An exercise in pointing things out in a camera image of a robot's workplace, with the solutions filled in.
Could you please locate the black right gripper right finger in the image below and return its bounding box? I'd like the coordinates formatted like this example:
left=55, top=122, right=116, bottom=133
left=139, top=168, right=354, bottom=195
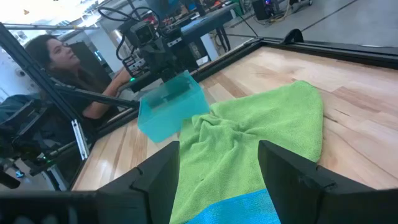
left=257, top=139, right=398, bottom=224

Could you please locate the black computer tower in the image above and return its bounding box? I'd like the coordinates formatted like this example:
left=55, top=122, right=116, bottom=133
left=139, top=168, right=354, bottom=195
left=251, top=0, right=276, bottom=20

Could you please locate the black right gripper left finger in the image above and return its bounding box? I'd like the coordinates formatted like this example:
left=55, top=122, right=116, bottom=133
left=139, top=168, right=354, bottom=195
left=96, top=141, right=180, bottom=224

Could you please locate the person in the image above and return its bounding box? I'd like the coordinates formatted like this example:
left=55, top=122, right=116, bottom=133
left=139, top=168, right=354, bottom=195
left=24, top=34, right=133, bottom=125

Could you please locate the green microfiber towel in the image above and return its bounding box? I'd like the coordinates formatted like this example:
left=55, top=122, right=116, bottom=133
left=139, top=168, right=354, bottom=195
left=169, top=80, right=324, bottom=224

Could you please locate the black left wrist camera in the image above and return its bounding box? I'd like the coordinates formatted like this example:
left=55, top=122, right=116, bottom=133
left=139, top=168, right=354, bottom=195
left=129, top=21, right=156, bottom=47

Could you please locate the black equipment rack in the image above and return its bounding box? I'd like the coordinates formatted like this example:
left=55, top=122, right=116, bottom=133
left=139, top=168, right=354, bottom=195
left=0, top=95, right=74, bottom=190

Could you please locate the black left wrist camera cable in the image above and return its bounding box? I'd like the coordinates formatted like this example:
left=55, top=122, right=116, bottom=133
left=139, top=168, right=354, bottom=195
left=98, top=6, right=161, bottom=62

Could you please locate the blue microfiber towel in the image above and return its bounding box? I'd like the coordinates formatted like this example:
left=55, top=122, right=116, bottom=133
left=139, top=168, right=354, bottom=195
left=186, top=189, right=280, bottom=224

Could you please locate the black aluminium table frame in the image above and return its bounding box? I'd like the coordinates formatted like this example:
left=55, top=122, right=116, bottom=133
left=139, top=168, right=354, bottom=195
left=0, top=21, right=398, bottom=190

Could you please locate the teal translucent plastic basket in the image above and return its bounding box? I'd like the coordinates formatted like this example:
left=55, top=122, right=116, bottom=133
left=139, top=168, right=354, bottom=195
left=137, top=70, right=211, bottom=143

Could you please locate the black workbench with blue top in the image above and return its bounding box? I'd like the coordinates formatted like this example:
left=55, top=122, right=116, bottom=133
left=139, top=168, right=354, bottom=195
left=180, top=2, right=239, bottom=52

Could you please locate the black cable loop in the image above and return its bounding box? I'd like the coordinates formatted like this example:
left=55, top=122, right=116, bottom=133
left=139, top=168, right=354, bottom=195
left=281, top=28, right=305, bottom=44

